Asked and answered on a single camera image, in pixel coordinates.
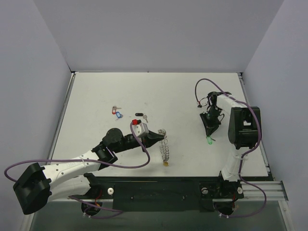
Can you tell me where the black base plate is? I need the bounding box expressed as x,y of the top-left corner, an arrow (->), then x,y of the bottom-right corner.
74,177 -> 244,212

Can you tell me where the red tag key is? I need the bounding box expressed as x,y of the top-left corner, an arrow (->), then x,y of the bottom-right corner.
112,106 -> 121,115

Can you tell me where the round metal keyring disc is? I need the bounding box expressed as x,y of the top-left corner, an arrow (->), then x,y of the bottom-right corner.
158,129 -> 169,162

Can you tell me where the green tag key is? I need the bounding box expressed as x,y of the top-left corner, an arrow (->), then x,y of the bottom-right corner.
206,136 -> 213,145

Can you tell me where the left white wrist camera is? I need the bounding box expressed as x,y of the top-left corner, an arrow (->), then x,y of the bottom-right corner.
132,119 -> 149,138

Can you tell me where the aluminium frame rail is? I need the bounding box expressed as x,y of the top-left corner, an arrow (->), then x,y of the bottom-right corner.
38,178 -> 287,204

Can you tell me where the silver key black tag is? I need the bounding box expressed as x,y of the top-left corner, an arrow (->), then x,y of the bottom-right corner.
135,113 -> 148,123

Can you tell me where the blue tag key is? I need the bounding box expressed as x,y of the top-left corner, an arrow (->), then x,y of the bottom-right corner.
115,112 -> 123,121

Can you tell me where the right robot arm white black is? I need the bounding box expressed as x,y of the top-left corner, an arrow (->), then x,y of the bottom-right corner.
200,91 -> 262,197

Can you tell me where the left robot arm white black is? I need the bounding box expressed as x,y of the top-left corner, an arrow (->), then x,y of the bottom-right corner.
13,125 -> 164,215

